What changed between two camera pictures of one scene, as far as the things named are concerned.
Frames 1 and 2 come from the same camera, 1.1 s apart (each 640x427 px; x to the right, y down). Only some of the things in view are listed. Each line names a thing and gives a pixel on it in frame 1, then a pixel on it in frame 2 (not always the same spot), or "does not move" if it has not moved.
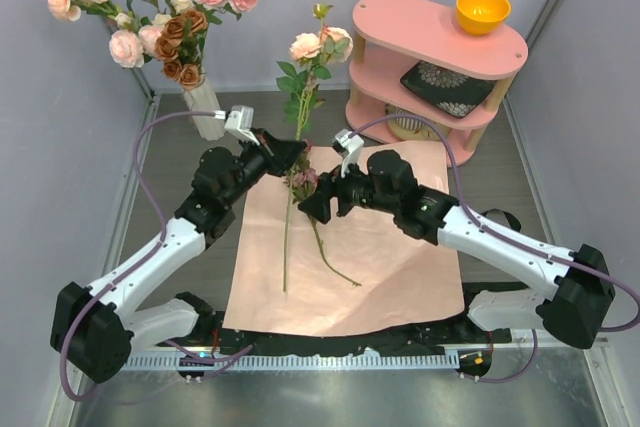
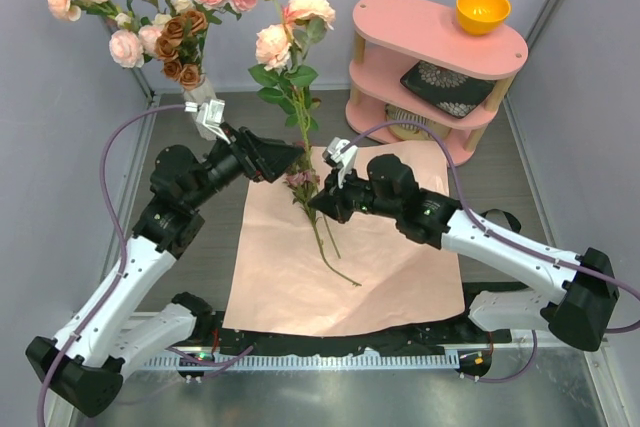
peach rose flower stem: [314, 56] -> [281, 52]
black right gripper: [320, 205] does not move
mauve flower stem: [302, 184] does not move
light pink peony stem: [129, 49] does not move
